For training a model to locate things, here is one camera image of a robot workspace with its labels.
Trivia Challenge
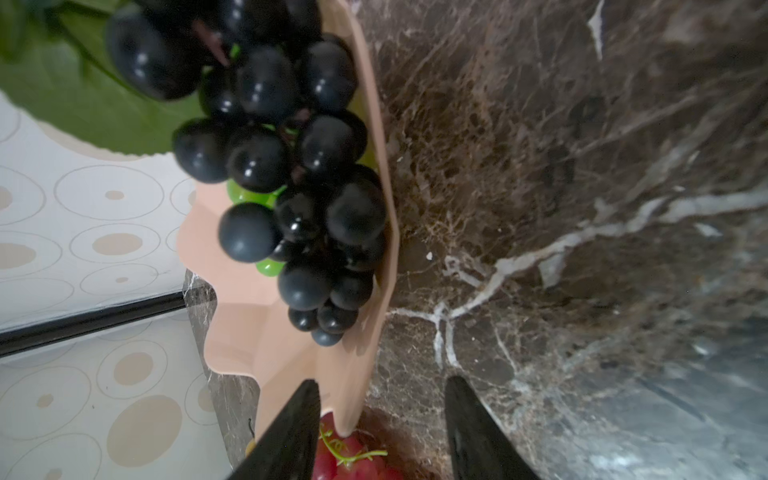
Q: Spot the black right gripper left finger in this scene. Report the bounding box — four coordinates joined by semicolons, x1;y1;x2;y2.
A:
228;380;321;480

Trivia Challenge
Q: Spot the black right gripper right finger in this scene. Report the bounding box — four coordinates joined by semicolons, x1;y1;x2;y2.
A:
444;376;540;480

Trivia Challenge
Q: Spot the red fake grape bunch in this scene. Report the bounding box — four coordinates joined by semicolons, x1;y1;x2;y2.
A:
311;413;404;480

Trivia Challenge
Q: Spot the pink scalloped fruit bowl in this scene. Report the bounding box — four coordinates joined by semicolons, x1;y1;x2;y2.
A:
176;0;402;442

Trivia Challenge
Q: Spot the green fake grape bunch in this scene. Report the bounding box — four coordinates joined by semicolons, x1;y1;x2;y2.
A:
226;89;379;278

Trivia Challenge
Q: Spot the black fake grape bunch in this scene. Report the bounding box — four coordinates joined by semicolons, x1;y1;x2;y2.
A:
0;0;389;348

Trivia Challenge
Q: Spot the black vertical frame post left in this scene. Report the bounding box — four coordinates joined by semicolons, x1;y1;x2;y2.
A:
1;292;186;357

